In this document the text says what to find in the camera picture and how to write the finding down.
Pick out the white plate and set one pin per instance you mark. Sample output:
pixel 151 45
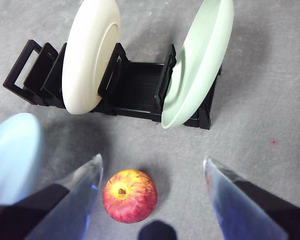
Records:
pixel 85 57

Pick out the green plate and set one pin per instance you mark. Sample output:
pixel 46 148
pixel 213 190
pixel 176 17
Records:
pixel 200 67

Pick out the red apple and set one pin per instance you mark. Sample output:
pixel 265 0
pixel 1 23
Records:
pixel 130 197

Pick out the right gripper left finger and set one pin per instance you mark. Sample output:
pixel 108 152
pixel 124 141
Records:
pixel 52 212

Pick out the black plate rack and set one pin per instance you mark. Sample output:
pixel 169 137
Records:
pixel 140 85

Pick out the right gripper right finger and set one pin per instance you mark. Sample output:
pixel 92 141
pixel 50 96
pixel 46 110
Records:
pixel 247 212

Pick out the blue plate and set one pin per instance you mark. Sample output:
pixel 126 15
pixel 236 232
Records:
pixel 12 155

